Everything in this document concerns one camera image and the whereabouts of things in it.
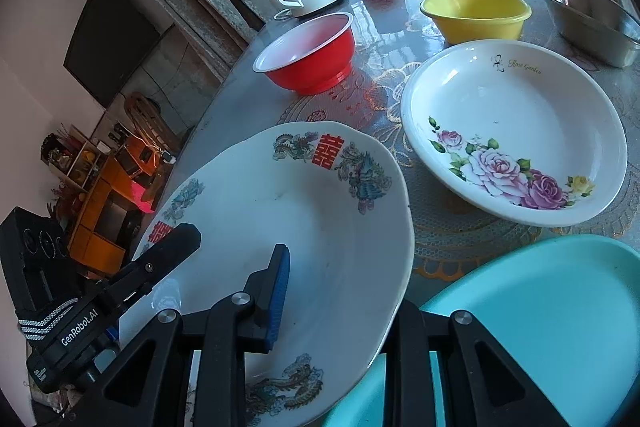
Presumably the orange wooden cabinet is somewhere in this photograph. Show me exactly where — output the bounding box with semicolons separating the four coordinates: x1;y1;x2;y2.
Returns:
65;134;171;278

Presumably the white shelf with ornaments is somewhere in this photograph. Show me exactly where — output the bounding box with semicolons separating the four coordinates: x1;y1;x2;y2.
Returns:
40;122;108;188

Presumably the red plastic bowl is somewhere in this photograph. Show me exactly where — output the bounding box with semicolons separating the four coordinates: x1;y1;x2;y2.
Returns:
252;13;357;96

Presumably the turquoise plastic plate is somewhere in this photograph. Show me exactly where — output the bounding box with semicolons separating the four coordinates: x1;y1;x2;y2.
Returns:
320;234;640;427

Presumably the stainless steel basin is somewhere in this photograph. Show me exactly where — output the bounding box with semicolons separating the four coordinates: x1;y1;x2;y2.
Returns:
527;0;640;68

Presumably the wooden chair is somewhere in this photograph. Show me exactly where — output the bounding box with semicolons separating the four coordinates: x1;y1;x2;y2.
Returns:
124;92;176;152

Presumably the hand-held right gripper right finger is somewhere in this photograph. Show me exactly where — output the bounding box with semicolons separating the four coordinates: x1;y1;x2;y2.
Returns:
382;299;568;427

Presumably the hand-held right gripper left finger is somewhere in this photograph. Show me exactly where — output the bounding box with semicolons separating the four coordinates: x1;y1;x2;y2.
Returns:
82;244;291;427

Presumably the black flat television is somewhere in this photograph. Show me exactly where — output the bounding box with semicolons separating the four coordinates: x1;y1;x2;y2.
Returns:
63;0;162;108

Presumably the white plate with red print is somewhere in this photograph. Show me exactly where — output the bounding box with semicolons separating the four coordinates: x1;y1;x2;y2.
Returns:
117;121;415;427

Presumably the white plate with rose print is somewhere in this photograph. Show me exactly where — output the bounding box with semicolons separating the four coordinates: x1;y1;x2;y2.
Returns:
400;39;628;228

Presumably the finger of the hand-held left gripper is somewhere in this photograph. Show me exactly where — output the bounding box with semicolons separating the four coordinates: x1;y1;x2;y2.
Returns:
104;223;202;308

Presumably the yellow plastic bowl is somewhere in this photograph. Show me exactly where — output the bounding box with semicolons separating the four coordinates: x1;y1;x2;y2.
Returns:
419;0;533;46

